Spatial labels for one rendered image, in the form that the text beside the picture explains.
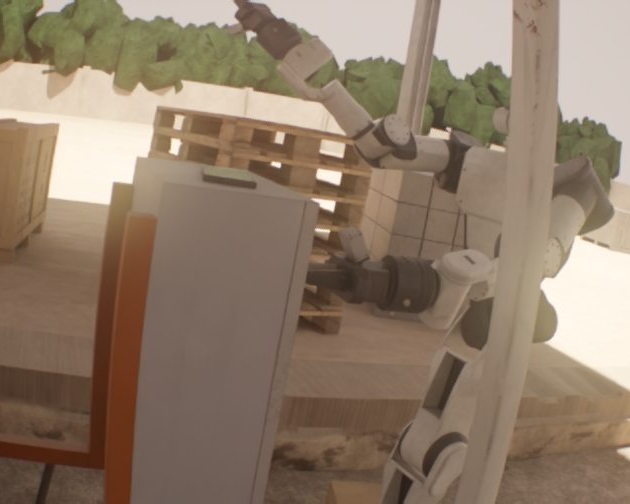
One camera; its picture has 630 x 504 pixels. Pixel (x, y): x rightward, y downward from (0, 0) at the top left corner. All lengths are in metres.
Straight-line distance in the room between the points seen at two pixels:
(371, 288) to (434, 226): 3.23
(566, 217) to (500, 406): 0.49
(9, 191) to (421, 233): 2.45
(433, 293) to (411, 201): 3.12
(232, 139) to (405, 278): 2.23
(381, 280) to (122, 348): 0.40
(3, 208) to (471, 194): 2.93
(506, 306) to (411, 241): 3.21
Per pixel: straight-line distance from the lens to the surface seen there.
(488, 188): 1.67
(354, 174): 3.62
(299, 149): 3.43
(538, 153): 1.04
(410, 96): 7.29
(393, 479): 1.89
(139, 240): 0.96
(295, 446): 2.89
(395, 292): 1.12
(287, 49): 1.64
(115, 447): 1.07
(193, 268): 0.98
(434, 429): 1.77
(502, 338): 1.12
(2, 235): 4.09
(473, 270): 1.18
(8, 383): 2.68
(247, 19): 1.68
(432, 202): 4.30
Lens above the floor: 1.35
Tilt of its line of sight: 10 degrees down
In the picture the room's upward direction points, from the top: 11 degrees clockwise
